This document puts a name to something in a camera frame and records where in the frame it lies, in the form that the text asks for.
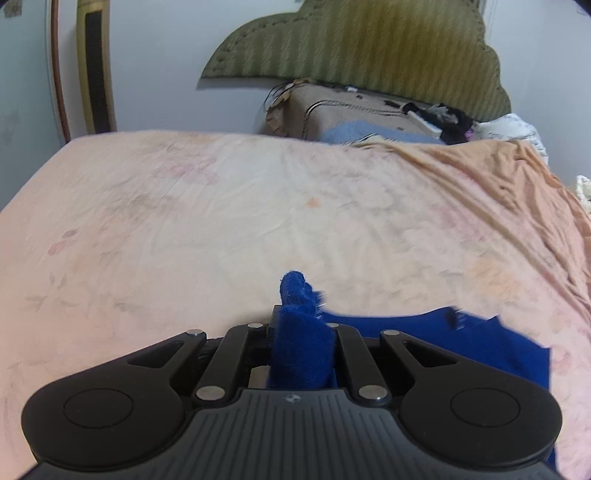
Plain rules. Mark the brown striped pillow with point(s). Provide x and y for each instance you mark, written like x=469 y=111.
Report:
x=333 y=114

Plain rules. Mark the gold tower air conditioner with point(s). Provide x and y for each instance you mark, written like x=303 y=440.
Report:
x=93 y=55

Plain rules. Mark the olive padded headboard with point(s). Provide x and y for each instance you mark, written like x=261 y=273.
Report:
x=429 y=51

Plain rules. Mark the white quilt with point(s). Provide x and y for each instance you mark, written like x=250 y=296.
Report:
x=511 y=127

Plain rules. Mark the pink bed sheet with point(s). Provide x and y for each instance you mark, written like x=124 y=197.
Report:
x=120 y=241

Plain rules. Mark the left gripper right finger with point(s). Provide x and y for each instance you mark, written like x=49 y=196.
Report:
x=455 y=409

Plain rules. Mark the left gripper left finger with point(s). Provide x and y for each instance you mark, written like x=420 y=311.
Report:
x=129 y=409

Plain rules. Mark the peach blanket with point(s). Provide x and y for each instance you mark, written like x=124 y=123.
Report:
x=508 y=185

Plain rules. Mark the blue beaded sweater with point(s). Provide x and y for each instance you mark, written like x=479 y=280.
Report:
x=303 y=358

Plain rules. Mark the dark clothes on pillow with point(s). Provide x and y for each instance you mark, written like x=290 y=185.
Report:
x=455 y=125

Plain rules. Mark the glass wardrobe door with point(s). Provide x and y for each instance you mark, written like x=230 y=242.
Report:
x=31 y=130

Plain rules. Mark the cream crumpled blanket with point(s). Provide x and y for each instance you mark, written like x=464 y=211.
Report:
x=583 y=192

